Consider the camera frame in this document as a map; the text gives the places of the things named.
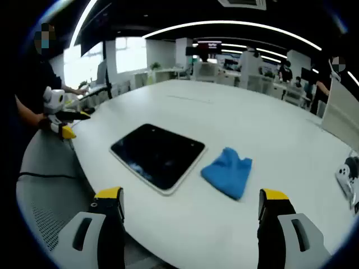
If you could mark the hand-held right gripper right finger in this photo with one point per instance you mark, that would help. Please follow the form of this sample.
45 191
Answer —
272 241

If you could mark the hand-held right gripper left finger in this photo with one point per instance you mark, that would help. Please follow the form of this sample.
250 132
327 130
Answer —
109 241

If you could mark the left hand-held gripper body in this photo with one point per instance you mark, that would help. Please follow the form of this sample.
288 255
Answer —
54 101

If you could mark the blue cleaning cloth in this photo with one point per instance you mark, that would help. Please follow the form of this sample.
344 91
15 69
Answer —
227 173

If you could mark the black tablet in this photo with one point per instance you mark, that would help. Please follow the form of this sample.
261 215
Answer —
157 154

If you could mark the grey mesh chair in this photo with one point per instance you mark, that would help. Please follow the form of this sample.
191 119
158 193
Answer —
50 157

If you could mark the person's dark-clothed body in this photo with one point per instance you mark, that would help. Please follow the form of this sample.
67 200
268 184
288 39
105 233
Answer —
36 75

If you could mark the black pole stand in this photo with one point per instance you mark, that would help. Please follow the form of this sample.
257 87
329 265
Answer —
107 73

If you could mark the curved ceiling light strip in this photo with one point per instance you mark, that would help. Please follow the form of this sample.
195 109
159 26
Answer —
232 22
79 22

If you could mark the potted green plant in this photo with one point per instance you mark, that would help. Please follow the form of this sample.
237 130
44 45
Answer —
155 66

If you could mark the white low cabinet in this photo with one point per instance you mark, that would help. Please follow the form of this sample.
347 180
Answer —
168 75

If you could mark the white and black device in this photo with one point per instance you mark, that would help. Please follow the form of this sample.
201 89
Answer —
347 173

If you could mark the black monitor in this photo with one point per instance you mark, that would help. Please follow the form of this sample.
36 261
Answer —
191 51

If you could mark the beige partition board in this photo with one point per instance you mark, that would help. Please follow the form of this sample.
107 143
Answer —
342 112

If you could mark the ceiling air conditioner vent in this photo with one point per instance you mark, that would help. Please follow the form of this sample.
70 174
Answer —
241 4

